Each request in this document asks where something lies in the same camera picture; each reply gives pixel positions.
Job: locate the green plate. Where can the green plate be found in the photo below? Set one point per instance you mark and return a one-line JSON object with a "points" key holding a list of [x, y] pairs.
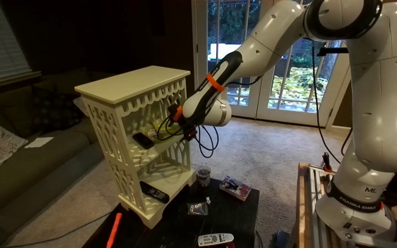
{"points": [[164, 130]]}

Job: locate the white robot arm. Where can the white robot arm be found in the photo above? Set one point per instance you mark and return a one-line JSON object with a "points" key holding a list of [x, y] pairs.
{"points": [[352, 206]]}

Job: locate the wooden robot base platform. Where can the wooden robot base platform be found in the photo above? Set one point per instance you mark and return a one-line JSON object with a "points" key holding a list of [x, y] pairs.
{"points": [[309, 232]]}

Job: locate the white lattice cupboard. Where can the white lattice cupboard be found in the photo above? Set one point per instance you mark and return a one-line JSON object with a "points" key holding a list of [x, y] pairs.
{"points": [[148, 155]]}

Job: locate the dark cup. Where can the dark cup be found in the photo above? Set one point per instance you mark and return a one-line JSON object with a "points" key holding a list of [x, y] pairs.
{"points": [[203, 177]]}

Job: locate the black remote upper shelf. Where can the black remote upper shelf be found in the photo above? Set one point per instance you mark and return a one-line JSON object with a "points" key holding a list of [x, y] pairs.
{"points": [[143, 141]]}

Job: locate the black remote shelf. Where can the black remote shelf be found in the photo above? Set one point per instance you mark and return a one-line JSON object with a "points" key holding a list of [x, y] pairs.
{"points": [[143, 141], [154, 193]]}

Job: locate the dvd case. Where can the dvd case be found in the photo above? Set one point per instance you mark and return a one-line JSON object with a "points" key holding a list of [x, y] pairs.
{"points": [[234, 188]]}

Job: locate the black remote lower shelf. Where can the black remote lower shelf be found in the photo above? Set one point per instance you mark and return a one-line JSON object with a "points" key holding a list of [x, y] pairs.
{"points": [[154, 193]]}

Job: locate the black coffee table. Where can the black coffee table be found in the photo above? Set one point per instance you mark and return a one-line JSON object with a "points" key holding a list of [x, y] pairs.
{"points": [[178, 229]]}

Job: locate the white remote control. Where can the white remote control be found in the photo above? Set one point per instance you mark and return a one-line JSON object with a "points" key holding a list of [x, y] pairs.
{"points": [[215, 240]]}

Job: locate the french glass doors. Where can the french glass doors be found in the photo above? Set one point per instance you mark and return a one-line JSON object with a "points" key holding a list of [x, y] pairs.
{"points": [[285, 83]]}

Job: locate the grey sofa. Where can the grey sofa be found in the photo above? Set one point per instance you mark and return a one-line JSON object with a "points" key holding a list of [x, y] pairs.
{"points": [[33, 177]]}

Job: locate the white paper on sofa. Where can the white paper on sofa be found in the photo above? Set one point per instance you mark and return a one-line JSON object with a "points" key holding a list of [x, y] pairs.
{"points": [[39, 142]]}

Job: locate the orange racket handle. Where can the orange racket handle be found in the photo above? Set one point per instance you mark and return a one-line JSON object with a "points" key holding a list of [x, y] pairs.
{"points": [[113, 231]]}

